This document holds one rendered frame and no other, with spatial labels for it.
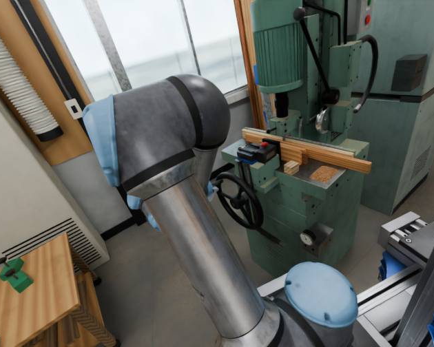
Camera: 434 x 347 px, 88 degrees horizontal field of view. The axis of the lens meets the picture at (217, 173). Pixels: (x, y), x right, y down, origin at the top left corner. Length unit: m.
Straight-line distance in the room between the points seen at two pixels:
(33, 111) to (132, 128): 1.58
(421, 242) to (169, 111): 0.79
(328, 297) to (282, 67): 0.74
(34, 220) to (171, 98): 1.75
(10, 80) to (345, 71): 1.77
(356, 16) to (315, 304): 1.01
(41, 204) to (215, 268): 1.69
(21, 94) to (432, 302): 1.97
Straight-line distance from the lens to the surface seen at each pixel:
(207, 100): 0.34
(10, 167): 1.85
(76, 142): 2.09
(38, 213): 1.97
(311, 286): 0.46
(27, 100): 1.87
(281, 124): 1.02
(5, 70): 1.87
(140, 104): 0.32
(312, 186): 0.92
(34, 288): 1.65
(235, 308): 0.37
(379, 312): 0.84
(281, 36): 0.92
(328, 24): 1.10
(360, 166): 0.98
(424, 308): 0.63
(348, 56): 1.07
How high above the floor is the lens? 1.45
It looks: 32 degrees down
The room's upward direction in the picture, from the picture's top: 15 degrees counter-clockwise
